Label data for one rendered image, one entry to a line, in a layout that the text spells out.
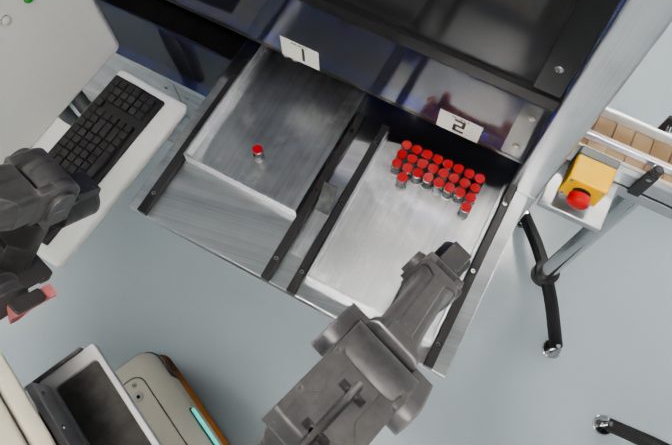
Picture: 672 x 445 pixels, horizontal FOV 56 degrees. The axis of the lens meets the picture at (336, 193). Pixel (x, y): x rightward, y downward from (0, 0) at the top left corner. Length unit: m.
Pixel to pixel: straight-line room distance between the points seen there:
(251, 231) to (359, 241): 0.21
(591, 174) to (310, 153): 0.54
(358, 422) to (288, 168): 0.83
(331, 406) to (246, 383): 1.55
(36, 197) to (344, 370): 0.43
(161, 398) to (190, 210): 0.70
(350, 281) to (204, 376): 0.99
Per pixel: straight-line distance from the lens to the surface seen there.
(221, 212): 1.28
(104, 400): 1.09
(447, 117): 1.19
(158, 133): 1.48
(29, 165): 0.84
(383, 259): 1.23
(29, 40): 1.41
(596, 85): 0.99
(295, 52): 1.28
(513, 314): 2.18
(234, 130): 1.35
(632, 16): 0.87
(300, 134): 1.33
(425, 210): 1.27
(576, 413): 2.19
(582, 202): 1.21
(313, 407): 0.54
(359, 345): 0.57
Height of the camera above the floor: 2.06
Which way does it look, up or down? 68 degrees down
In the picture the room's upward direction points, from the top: 1 degrees counter-clockwise
